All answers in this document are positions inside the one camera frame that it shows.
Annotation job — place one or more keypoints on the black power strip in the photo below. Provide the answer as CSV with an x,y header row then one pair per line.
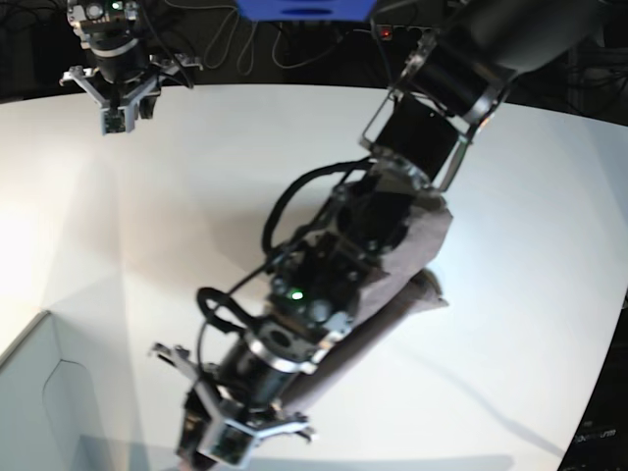
x,y
397,32

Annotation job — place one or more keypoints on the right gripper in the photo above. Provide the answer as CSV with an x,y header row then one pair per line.
x,y
122,102

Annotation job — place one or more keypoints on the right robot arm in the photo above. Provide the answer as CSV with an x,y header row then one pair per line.
x,y
130,62

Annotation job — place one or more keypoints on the mauve t-shirt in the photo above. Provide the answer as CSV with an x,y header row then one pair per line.
x,y
338,286

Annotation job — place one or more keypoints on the blue plastic object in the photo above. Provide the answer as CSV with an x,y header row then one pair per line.
x,y
306,10

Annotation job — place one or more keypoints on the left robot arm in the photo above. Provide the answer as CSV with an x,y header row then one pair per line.
x,y
451,85

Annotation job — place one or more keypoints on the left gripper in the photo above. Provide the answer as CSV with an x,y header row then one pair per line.
x,y
218,426

